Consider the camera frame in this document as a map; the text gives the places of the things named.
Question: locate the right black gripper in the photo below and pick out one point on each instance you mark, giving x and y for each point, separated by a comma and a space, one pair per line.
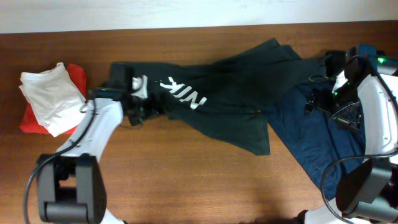
351, 119

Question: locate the red folded garment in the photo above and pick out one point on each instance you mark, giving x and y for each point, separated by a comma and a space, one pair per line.
77, 77

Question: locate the dark green Nike t-shirt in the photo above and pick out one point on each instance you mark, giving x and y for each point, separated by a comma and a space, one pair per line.
226, 100

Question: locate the navy blue trousers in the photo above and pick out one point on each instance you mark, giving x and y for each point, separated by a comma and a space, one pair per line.
313, 139

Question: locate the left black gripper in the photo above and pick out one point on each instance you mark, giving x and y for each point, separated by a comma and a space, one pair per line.
144, 106

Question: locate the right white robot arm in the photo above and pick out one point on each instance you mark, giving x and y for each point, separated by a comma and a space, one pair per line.
364, 96

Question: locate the white folded t-shirt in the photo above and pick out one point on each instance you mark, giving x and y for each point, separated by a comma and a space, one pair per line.
53, 98

